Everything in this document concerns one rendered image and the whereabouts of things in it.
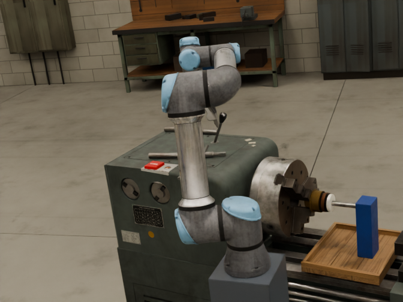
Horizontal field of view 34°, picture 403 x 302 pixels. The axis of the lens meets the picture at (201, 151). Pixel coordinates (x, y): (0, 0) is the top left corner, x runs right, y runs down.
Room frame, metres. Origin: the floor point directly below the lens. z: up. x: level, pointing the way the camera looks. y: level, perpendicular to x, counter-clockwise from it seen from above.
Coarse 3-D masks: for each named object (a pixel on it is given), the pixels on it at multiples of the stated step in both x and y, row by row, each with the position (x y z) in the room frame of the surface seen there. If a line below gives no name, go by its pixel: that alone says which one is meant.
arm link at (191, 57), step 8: (184, 48) 2.41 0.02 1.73; (192, 48) 2.37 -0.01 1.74; (200, 48) 2.36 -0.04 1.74; (208, 48) 2.36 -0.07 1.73; (184, 56) 2.32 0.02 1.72; (192, 56) 2.32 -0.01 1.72; (200, 56) 2.34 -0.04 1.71; (208, 56) 2.34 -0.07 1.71; (184, 64) 2.32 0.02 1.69; (192, 64) 2.32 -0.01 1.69; (200, 64) 2.35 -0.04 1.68; (208, 64) 2.35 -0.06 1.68
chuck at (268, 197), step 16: (272, 160) 2.46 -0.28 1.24; (288, 160) 2.44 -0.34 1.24; (272, 176) 2.37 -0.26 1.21; (288, 176) 2.39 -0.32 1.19; (304, 176) 2.51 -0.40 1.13; (272, 192) 2.32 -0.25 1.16; (272, 208) 2.31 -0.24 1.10; (288, 208) 2.37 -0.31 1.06; (272, 224) 2.32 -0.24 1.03; (288, 224) 2.36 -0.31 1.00
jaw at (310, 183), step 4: (304, 180) 2.51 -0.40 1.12; (308, 180) 2.50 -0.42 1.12; (312, 180) 2.49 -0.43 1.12; (316, 180) 2.51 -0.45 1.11; (304, 184) 2.48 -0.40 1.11; (308, 184) 2.47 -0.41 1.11; (312, 184) 2.47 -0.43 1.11; (316, 184) 2.46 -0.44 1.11; (308, 188) 2.44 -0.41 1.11; (312, 188) 2.44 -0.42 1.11; (316, 188) 2.43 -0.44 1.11
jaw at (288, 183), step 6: (276, 180) 2.36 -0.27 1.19; (282, 180) 2.34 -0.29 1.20; (288, 180) 2.35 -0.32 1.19; (294, 180) 2.34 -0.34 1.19; (282, 186) 2.34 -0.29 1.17; (288, 186) 2.33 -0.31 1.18; (294, 186) 2.34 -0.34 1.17; (300, 186) 2.35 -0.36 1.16; (288, 192) 2.36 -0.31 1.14; (294, 192) 2.34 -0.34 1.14; (300, 192) 2.33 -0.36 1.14; (306, 192) 2.35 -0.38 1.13; (294, 198) 2.38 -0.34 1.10; (300, 198) 2.36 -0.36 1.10; (306, 198) 2.34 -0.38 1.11
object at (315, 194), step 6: (312, 192) 2.36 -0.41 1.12; (318, 192) 2.36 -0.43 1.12; (324, 192) 2.36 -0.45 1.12; (312, 198) 2.34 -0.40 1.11; (318, 198) 2.33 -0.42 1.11; (324, 198) 2.33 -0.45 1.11; (306, 204) 2.36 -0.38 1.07; (312, 204) 2.34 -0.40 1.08; (318, 204) 2.33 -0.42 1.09; (324, 204) 2.32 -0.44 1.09; (312, 210) 2.35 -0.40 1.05; (318, 210) 2.33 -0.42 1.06; (324, 210) 2.32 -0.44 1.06
